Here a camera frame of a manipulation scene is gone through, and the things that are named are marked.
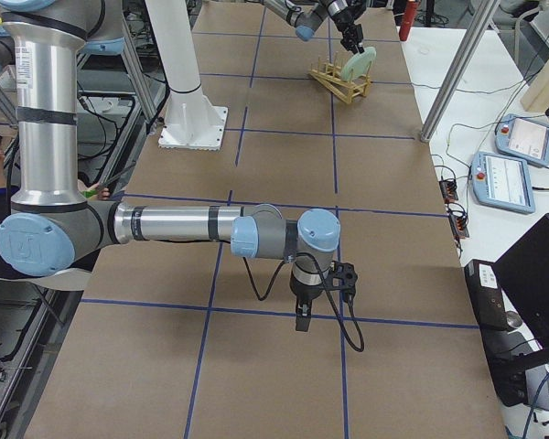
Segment grey teach pendant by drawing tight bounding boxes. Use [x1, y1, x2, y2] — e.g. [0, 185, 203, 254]
[470, 152, 535, 214]
[495, 113, 549, 167]

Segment black monitor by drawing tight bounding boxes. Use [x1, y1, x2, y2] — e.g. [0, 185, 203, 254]
[483, 213, 549, 411]

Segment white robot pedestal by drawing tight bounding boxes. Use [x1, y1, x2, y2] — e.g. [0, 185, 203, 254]
[145, 0, 228, 151]

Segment black desktop computer box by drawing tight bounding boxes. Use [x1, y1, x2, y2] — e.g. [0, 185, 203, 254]
[464, 259, 523, 331]

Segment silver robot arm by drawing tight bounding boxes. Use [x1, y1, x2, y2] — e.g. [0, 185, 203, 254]
[259, 0, 367, 54]
[0, 1, 346, 331]

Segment red cylinder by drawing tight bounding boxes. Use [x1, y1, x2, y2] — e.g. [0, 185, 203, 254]
[399, 0, 419, 42]

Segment wooden plate rack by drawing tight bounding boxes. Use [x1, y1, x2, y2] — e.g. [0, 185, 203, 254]
[307, 53, 372, 104]

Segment light green ceramic plate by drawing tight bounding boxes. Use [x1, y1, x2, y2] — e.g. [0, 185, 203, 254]
[339, 47, 377, 82]

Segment orange black connector block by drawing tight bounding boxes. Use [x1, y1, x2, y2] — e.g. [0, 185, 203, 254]
[439, 178, 458, 203]

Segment green handled stick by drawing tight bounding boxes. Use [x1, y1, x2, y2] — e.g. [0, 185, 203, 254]
[81, 164, 135, 198]

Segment brown paper table cover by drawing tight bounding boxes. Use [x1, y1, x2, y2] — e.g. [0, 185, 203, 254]
[26, 2, 505, 438]

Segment aluminium frame post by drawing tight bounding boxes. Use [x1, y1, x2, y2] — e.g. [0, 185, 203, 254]
[420, 0, 500, 143]

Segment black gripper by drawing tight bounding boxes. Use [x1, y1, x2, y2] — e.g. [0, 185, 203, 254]
[290, 269, 324, 332]
[340, 24, 365, 54]

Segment far grey teach pendant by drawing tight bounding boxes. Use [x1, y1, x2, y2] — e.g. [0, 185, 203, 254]
[495, 113, 549, 167]

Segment near grey teach pendant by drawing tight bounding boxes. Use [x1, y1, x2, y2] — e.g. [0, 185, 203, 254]
[470, 152, 535, 214]

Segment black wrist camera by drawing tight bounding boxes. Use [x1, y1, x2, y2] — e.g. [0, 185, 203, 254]
[326, 261, 358, 305]

